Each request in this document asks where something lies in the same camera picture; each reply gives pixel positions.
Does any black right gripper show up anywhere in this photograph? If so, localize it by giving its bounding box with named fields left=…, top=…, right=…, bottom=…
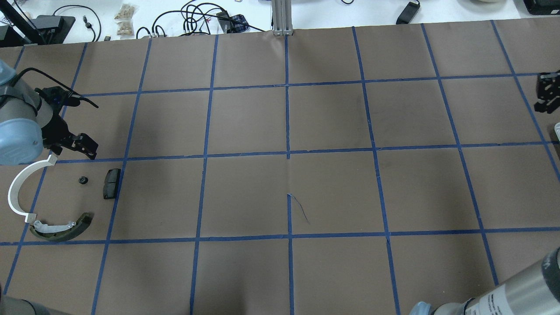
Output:
left=534, top=70, right=560, bottom=114

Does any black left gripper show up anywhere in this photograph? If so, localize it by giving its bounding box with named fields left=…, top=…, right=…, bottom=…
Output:
left=35, top=87, right=98, bottom=160

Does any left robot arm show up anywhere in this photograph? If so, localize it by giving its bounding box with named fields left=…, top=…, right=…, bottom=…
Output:
left=0, top=62, right=98, bottom=165

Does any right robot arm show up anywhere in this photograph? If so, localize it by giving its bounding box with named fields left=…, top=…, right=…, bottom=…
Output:
left=392, top=69, right=559, bottom=315

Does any dark grey brake pad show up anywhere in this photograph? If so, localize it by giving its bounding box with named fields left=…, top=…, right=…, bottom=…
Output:
left=102, top=168, right=121, bottom=200

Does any white curved plastic piece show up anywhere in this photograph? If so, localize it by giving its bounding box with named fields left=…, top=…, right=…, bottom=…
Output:
left=7, top=154, right=58, bottom=224

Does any olive green brake shoe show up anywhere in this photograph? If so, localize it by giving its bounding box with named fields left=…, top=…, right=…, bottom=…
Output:
left=29, top=213, right=94, bottom=242

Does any black power adapter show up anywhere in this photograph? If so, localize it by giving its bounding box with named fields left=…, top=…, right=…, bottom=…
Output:
left=395, top=0, right=421, bottom=25

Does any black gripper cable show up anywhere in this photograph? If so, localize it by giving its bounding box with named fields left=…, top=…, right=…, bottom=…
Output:
left=0, top=67, right=99, bottom=115

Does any black cable bundle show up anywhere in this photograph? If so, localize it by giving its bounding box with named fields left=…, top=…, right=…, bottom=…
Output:
left=136, top=0, right=265, bottom=39

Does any aluminium frame post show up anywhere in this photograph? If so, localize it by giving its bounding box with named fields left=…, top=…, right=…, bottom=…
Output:
left=271, top=0, right=294, bottom=36

